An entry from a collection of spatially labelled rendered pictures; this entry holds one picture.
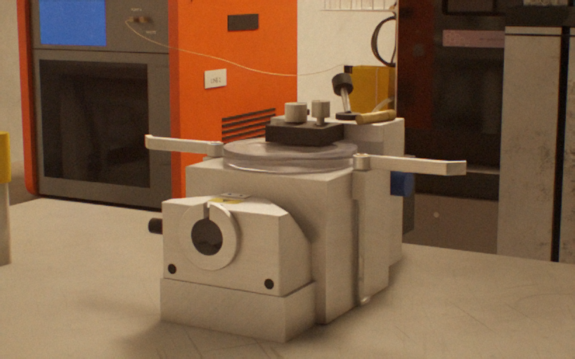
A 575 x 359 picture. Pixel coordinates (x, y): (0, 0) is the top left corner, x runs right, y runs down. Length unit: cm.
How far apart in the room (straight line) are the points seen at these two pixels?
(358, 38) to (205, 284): 293
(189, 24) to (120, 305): 116
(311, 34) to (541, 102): 243
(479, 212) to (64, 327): 156
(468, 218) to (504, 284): 141
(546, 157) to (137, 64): 85
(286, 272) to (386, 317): 8
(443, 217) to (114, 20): 79
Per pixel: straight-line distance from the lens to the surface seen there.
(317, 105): 69
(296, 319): 62
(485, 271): 77
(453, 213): 216
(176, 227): 63
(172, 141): 72
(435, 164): 63
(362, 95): 230
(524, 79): 123
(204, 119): 185
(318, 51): 360
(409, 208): 80
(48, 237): 88
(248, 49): 197
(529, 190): 124
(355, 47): 354
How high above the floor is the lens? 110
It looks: 10 degrees down
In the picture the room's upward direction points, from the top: straight up
